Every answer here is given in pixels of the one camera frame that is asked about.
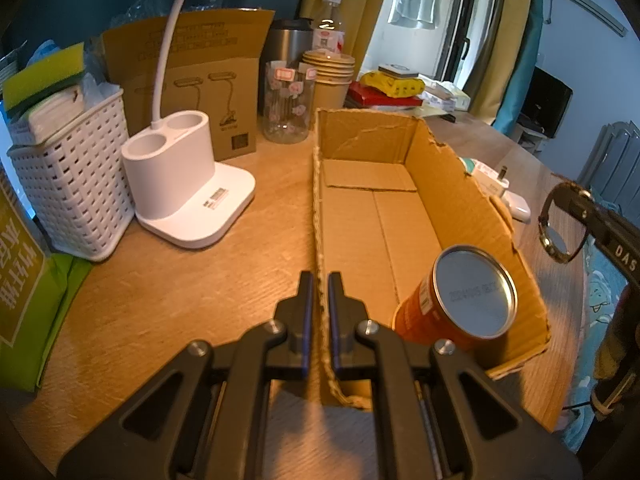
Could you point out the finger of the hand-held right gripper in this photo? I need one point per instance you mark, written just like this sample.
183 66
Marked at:
585 207

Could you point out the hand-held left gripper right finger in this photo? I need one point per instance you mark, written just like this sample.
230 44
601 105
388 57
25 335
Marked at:
336 332

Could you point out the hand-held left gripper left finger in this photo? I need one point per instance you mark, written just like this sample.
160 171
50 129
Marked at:
307 332

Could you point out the black wrist watch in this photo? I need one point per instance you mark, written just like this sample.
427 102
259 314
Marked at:
555 247

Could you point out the white earbuds case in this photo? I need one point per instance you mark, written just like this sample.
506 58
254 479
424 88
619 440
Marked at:
517 208

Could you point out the light blue printed bedsheet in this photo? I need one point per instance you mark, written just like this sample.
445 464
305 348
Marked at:
600 305

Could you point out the grey radiator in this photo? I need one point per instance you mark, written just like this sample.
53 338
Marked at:
612 160

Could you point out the white charger plug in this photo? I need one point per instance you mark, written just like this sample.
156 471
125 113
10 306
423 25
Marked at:
492 185

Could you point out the black monitor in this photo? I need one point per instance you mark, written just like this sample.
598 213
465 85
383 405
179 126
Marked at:
547 102

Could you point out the white green tube box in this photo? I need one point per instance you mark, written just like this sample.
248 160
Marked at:
475 166

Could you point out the orange snack can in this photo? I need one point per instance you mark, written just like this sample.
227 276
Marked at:
475 300

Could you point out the small black clip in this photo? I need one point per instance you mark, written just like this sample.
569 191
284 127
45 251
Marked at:
447 117

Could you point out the teal curtain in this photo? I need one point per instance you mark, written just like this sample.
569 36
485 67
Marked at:
532 50

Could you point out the white desk lamp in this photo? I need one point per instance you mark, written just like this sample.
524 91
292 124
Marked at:
200 200

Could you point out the white paper boxes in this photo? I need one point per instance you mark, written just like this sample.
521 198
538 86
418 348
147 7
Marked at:
445 94

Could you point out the floral glass jar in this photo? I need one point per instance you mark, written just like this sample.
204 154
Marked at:
289 105

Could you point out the white square device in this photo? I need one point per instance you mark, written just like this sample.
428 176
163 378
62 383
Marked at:
397 71

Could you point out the red book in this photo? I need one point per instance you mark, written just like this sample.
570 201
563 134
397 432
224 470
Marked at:
370 96

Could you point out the stack of brown paper cups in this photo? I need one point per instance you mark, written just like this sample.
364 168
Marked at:
332 80

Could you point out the white plastic basket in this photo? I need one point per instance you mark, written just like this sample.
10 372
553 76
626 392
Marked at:
75 180

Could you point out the printed cardboard lamp box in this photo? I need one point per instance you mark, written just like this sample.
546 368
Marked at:
225 60

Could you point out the green labelled plastic packet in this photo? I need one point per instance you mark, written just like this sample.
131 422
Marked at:
25 280

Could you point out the steel thermos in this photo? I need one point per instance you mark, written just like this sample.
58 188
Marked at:
285 42

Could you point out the clear water bottle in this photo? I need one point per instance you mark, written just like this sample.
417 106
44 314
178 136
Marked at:
330 25

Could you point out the clear plastic bag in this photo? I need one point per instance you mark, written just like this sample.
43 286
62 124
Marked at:
100 82

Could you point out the white cleaning pad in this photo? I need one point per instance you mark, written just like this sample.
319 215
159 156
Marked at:
55 110

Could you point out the clear plastic wrap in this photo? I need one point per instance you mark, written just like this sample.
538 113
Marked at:
145 7

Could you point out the yellow green sponge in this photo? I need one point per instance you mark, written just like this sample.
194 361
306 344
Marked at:
45 74

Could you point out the dark sliding door frame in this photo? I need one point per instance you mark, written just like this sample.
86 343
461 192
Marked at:
475 10

